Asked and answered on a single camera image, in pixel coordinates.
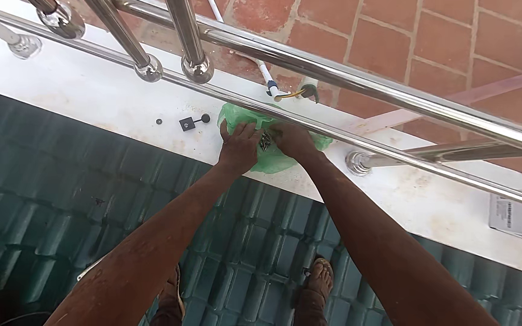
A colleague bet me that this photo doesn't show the person's left hand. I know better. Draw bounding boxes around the person's left hand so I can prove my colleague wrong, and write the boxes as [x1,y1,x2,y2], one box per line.
[218,119,264,177]

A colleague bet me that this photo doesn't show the person's right hand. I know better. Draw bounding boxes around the person's right hand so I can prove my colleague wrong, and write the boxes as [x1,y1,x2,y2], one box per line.
[270,122,327,166]

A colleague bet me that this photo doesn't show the green plastic bag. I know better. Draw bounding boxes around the green plastic bag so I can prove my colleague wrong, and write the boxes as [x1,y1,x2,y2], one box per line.
[217,102,334,174]

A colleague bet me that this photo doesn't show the person's right forearm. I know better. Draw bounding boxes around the person's right forearm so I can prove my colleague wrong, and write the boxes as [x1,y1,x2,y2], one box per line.
[299,151,501,326]

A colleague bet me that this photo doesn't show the person's left forearm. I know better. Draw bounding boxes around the person's left forearm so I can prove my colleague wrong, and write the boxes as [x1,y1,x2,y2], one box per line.
[43,162,245,326]

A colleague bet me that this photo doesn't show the short white pipe stub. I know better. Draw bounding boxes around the short white pipe stub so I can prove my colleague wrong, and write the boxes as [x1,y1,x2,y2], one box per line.
[299,76,320,104]

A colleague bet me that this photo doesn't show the white pipe with blue band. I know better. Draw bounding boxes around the white pipe with blue band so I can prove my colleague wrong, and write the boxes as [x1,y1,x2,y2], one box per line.
[208,0,282,102]

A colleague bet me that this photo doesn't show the stainless steel railing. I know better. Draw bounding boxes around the stainless steel railing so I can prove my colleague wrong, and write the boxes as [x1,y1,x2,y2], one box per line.
[0,0,522,213]

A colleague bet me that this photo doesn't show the person's legs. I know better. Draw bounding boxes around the person's legs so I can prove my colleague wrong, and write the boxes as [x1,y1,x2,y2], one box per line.
[150,257,334,326]

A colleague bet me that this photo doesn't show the white thin strip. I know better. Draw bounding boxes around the white thin strip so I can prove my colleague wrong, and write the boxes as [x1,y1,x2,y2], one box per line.
[76,255,109,282]

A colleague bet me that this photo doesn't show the white printed cardboard box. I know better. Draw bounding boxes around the white printed cardboard box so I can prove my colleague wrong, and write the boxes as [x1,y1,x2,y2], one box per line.
[489,190,522,246]

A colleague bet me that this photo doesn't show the yellow and green wires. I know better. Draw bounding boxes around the yellow and green wires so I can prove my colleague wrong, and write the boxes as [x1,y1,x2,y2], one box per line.
[275,89,307,100]

